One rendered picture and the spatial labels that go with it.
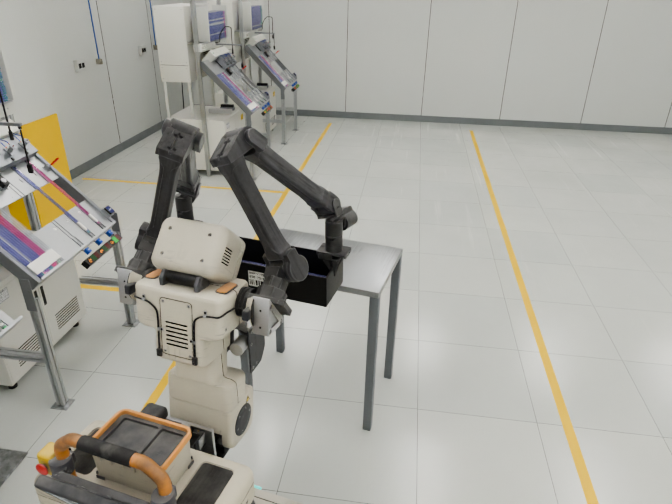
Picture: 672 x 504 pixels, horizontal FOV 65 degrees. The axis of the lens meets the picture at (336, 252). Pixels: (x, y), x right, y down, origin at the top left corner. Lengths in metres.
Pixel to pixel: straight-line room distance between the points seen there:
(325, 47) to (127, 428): 7.61
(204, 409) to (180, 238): 0.56
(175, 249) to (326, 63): 7.39
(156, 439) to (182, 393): 0.25
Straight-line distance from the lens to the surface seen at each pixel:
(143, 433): 1.57
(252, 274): 1.83
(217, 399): 1.69
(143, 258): 1.69
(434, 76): 8.64
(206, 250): 1.45
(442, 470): 2.66
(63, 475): 1.56
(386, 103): 8.72
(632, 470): 2.97
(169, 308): 1.51
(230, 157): 1.40
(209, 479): 1.56
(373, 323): 2.36
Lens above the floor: 1.98
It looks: 27 degrees down
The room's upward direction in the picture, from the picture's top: 1 degrees clockwise
